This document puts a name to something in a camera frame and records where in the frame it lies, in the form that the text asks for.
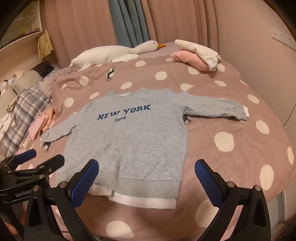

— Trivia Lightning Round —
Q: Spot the grey-blue printed sweatshirt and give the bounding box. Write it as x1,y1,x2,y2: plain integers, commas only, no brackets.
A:
41,88,250,209

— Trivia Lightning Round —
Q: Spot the teal curtain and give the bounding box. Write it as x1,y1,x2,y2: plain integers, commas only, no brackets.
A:
109,0,151,48

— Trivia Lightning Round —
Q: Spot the white shelf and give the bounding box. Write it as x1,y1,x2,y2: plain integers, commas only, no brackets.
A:
0,0,45,49

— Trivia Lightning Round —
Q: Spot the pink curtain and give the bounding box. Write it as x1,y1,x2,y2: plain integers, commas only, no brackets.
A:
43,0,210,67

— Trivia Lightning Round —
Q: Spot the beige tassel fringe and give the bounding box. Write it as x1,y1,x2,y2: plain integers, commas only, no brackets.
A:
37,30,54,59

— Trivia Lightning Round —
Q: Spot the pink polka dot bedspread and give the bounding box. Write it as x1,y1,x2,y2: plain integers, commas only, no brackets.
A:
21,42,296,241

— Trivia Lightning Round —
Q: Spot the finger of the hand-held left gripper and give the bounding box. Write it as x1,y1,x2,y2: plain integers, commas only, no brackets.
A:
0,149,37,171
35,154,65,175

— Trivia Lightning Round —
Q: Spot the pile of pink orange clothes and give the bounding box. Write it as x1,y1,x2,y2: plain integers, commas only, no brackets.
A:
29,108,58,141

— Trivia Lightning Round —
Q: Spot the grey pillow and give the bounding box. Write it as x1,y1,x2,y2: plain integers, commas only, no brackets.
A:
11,70,43,95

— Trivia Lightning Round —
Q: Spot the plaid blanket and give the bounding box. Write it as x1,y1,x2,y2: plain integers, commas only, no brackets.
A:
0,67,60,158

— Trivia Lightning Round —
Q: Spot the pink folded garment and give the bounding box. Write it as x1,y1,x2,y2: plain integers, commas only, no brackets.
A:
171,50,210,72

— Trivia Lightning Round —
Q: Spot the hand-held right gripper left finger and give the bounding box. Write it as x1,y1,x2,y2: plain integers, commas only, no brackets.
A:
24,159,100,241

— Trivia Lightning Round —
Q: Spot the white wall socket strip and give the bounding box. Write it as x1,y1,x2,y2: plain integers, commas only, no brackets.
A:
271,28,296,50

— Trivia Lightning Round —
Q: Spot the white goose plush toy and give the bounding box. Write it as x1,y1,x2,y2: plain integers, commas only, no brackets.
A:
69,40,166,70

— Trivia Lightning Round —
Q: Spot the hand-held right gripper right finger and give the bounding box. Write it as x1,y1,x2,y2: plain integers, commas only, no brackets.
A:
194,159,271,241

